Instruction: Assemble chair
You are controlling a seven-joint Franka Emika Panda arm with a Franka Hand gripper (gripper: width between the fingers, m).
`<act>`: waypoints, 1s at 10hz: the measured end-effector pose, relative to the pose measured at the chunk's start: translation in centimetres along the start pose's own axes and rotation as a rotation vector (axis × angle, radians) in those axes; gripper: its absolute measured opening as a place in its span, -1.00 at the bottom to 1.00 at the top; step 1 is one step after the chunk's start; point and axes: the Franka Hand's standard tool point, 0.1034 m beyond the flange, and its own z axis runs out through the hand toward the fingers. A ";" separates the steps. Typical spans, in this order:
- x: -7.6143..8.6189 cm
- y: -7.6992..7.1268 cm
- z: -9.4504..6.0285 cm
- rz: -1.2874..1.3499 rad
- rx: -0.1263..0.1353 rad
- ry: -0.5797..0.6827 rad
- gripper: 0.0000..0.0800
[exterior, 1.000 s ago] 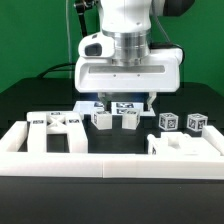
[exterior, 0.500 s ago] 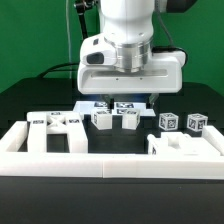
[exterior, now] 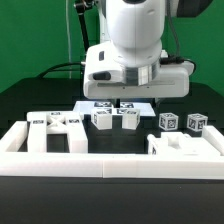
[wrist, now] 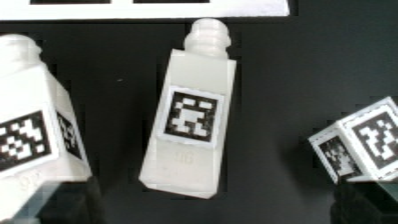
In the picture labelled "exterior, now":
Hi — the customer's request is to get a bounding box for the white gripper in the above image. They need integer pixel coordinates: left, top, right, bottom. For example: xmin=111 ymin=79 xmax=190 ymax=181
xmin=83 ymin=43 xmax=194 ymax=99

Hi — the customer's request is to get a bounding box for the white chair seat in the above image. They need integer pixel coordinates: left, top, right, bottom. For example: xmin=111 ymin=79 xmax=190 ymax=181
xmin=147 ymin=132 xmax=221 ymax=157

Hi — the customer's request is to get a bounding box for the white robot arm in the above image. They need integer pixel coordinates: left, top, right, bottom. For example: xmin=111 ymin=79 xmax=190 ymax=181
xmin=74 ymin=0 xmax=213 ymax=99

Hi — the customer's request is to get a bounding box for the white tagged cube left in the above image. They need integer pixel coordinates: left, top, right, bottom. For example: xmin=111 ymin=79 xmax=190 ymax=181
xmin=159 ymin=113 xmax=179 ymax=131

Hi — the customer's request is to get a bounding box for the white tagged cube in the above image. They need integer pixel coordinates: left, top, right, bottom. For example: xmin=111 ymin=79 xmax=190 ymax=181
xmin=187 ymin=113 xmax=208 ymax=132
xmin=159 ymin=113 xmax=179 ymax=131

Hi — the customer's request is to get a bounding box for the white tagged cube right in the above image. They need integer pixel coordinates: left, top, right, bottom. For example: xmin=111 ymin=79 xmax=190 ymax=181
xmin=187 ymin=113 xmax=208 ymax=132

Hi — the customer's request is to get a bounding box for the white U-shaped obstacle fence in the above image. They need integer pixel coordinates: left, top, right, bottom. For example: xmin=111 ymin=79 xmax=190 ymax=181
xmin=0 ymin=121 xmax=224 ymax=180

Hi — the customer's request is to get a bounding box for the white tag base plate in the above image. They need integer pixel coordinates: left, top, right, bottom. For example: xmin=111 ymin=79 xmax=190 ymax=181
xmin=73 ymin=101 xmax=155 ymax=117

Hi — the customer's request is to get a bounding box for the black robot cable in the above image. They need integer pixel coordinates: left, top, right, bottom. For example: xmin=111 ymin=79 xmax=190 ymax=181
xmin=36 ymin=61 xmax=88 ymax=80

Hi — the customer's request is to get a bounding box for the white chair back frame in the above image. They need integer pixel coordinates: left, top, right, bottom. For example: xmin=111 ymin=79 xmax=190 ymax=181
xmin=27 ymin=111 xmax=88 ymax=153

